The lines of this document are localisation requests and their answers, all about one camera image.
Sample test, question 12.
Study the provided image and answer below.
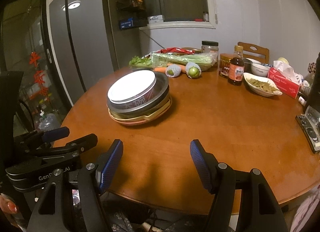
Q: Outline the white ceramic bowl with characters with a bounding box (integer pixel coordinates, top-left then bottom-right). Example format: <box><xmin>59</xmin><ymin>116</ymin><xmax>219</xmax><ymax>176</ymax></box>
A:
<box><xmin>107</xmin><ymin>70</ymin><xmax>157</xmax><ymax>109</ymax></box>

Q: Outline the pink plastic plate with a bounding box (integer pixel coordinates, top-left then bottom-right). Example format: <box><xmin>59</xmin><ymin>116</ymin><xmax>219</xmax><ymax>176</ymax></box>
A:
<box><xmin>109</xmin><ymin>112</ymin><xmax>161</xmax><ymax>126</ymax></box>

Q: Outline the clear jar with black lid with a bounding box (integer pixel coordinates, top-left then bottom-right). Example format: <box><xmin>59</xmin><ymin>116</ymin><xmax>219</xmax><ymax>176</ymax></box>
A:
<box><xmin>201</xmin><ymin>40</ymin><xmax>219</xmax><ymax>60</ymax></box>

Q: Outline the black fridge side rack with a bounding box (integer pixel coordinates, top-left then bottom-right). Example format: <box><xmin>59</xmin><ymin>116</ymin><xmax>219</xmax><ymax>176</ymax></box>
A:
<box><xmin>116</xmin><ymin>0</ymin><xmax>148</xmax><ymax>30</ymax></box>

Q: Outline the orange carrot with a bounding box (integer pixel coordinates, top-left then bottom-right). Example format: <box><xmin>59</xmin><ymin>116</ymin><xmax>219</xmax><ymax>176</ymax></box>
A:
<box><xmin>153</xmin><ymin>65</ymin><xmax>185</xmax><ymax>73</ymax></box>

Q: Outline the red tissue box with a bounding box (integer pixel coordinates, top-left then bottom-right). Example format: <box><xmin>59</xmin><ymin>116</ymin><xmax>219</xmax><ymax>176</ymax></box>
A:
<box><xmin>267</xmin><ymin>68</ymin><xmax>299</xmax><ymax>99</ymax></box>

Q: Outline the white ceramic rice bowl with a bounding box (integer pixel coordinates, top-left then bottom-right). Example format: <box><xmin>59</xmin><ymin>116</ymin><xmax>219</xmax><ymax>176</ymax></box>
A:
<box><xmin>251</xmin><ymin>63</ymin><xmax>270</xmax><ymax>77</ymax></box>

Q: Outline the grey double-door refrigerator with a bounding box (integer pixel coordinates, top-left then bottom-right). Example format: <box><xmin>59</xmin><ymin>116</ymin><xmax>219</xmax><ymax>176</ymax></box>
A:
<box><xmin>48</xmin><ymin>0</ymin><xmax>119</xmax><ymax>105</ymax></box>

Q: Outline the white dish with dried leaves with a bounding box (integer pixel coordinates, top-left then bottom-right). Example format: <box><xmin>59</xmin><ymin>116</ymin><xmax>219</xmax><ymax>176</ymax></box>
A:
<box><xmin>244</xmin><ymin>72</ymin><xmax>283</xmax><ymax>97</ymax></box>

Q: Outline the yellow plastic plate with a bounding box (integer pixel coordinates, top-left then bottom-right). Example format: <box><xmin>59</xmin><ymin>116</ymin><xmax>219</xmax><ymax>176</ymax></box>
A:
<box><xmin>108</xmin><ymin>95</ymin><xmax>172</xmax><ymax>126</ymax></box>

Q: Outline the left hand with red nails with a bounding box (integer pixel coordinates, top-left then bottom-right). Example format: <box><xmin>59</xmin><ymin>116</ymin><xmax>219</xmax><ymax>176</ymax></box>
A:
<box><xmin>0</xmin><ymin>194</ymin><xmax>19</xmax><ymax>223</ymax></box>

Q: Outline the leafy green vegetable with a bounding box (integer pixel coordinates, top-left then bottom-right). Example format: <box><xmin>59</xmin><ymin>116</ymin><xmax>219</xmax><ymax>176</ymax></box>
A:
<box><xmin>129</xmin><ymin>56</ymin><xmax>153</xmax><ymax>68</ymax></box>

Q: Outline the small green fruit in net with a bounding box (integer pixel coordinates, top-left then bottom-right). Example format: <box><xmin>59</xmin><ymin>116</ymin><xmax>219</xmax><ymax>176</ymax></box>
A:
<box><xmin>165</xmin><ymin>64</ymin><xmax>182</xmax><ymax>78</ymax></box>

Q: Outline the dark soy sauce bottle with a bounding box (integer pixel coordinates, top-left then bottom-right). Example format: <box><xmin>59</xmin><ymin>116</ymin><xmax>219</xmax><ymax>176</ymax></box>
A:
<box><xmin>228</xmin><ymin>45</ymin><xmax>245</xmax><ymax>86</ymax></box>

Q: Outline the bagged celery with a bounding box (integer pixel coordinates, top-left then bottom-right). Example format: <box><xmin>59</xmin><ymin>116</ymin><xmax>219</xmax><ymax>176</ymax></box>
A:
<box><xmin>150</xmin><ymin>52</ymin><xmax>218</xmax><ymax>71</ymax></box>

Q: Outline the green fruit in foam net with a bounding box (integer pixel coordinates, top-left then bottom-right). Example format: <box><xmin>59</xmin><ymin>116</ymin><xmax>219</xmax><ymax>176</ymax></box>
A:
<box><xmin>185</xmin><ymin>62</ymin><xmax>202</xmax><ymax>79</ymax></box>

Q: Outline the red snack bag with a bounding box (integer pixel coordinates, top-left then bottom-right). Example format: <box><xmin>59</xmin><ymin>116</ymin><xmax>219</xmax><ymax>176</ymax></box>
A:
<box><xmin>159</xmin><ymin>47</ymin><xmax>194</xmax><ymax>55</ymax></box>

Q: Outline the wooden chair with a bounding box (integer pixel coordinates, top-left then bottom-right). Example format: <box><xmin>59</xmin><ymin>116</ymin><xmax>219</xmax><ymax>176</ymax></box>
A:
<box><xmin>238</xmin><ymin>42</ymin><xmax>270</xmax><ymax>64</ymax></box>

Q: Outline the black plate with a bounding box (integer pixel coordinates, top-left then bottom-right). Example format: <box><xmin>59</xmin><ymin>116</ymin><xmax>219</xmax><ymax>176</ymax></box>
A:
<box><xmin>107</xmin><ymin>90</ymin><xmax>170</xmax><ymax>119</ymax></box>

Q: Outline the glass door with red decoration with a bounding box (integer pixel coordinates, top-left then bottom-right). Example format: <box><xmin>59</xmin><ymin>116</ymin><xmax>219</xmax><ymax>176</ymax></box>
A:
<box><xmin>1</xmin><ymin>0</ymin><xmax>66</xmax><ymax>134</ymax></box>

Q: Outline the chili sauce jar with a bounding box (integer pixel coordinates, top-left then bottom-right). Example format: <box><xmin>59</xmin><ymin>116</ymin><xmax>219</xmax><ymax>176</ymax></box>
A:
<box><xmin>219</xmin><ymin>53</ymin><xmax>234</xmax><ymax>78</ymax></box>

